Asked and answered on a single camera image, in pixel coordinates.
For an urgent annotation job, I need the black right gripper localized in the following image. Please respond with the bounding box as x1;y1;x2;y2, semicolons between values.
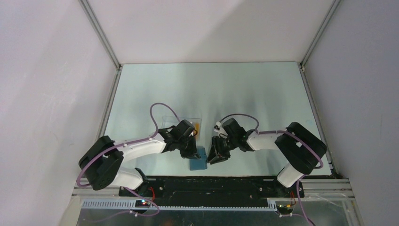
206;135;238;164

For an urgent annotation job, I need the blue leather card holder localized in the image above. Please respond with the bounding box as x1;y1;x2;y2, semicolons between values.
189;146;207;171

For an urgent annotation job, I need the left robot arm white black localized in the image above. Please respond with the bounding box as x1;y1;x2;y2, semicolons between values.
77;120;200;196

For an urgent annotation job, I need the controller board with leds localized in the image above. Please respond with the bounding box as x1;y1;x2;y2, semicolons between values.
276;204;295;217
135;200;152;208

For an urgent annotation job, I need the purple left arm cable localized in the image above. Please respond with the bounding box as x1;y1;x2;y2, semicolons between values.
76;103;182;223

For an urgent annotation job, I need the right aluminium frame post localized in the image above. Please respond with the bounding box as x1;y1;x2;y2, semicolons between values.
300;0;342;68

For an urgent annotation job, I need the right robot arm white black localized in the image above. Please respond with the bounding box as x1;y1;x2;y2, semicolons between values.
207;118;327;197

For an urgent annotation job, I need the clear acrylic card box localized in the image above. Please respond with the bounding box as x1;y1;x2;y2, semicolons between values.
161;115;203;136

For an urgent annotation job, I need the grey slotted cable duct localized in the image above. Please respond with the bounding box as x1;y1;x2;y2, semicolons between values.
81;199;277;211

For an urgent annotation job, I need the left aluminium frame post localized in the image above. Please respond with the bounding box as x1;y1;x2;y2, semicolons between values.
78;0;121;70

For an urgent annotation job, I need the left controller board with leds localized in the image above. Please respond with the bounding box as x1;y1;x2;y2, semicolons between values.
135;200;152;208

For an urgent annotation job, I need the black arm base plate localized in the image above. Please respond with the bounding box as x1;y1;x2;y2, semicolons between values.
133;176;304;198

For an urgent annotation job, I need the gold card in box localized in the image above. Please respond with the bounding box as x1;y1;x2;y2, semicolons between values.
194;123;200;136

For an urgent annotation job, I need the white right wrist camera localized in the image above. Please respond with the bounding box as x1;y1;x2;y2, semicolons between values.
214;121;222;132

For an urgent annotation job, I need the aluminium frame post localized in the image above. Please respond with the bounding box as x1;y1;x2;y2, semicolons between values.
78;0;121;70
300;0;342;68

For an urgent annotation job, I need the right controller board with leds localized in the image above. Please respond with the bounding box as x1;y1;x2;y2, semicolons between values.
276;204;295;217

